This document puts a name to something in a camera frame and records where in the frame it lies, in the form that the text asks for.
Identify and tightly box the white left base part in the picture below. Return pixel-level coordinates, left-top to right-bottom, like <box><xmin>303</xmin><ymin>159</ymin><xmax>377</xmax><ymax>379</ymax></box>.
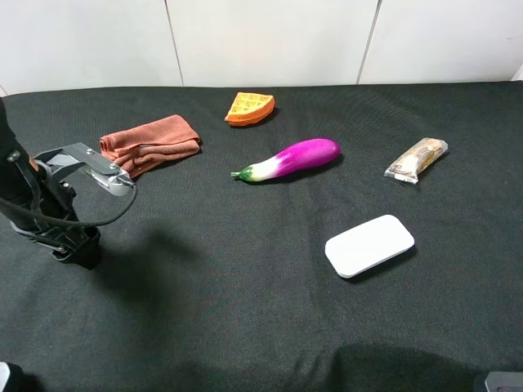
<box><xmin>0</xmin><ymin>362</ymin><xmax>11</xmax><ymax>392</ymax></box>

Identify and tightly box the wrapped snack bar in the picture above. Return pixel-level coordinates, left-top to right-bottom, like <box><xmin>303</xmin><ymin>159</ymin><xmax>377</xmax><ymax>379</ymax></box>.
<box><xmin>384</xmin><ymin>138</ymin><xmax>448</xmax><ymax>185</ymax></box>

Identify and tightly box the folded brown cloth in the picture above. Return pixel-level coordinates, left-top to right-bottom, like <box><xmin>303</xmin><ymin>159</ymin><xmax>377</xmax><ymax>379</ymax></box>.
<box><xmin>100</xmin><ymin>114</ymin><xmax>200</xmax><ymax>179</ymax></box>

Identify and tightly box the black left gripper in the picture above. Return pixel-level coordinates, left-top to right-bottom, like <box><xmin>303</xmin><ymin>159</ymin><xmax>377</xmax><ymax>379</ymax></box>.
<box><xmin>8</xmin><ymin>163</ymin><xmax>101</xmax><ymax>270</ymax></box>

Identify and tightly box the purple toy eggplant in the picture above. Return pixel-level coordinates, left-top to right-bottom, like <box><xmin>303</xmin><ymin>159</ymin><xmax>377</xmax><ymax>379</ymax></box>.
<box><xmin>230</xmin><ymin>138</ymin><xmax>341</xmax><ymax>182</ymax></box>

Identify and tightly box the black camera cable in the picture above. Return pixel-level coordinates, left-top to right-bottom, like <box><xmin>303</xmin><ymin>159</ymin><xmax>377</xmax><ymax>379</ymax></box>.
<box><xmin>0</xmin><ymin>179</ymin><xmax>139</xmax><ymax>228</ymax></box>

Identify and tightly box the orange toy waffle slice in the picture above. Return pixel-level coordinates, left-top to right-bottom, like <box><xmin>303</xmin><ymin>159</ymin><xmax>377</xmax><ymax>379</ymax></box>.
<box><xmin>224</xmin><ymin>92</ymin><xmax>275</xmax><ymax>127</ymax></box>

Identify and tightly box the white rounded flat box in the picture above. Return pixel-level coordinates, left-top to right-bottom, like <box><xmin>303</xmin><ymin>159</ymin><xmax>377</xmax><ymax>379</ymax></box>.
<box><xmin>324</xmin><ymin>215</ymin><xmax>415</xmax><ymax>278</ymax></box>

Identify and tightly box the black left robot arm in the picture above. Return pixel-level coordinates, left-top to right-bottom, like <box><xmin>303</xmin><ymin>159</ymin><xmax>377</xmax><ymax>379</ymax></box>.
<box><xmin>1</xmin><ymin>105</ymin><xmax>101</xmax><ymax>270</ymax></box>

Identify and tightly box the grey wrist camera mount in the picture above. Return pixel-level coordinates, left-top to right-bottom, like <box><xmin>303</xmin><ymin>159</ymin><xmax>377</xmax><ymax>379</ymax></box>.
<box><xmin>34</xmin><ymin>143</ymin><xmax>135</xmax><ymax>197</ymax></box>

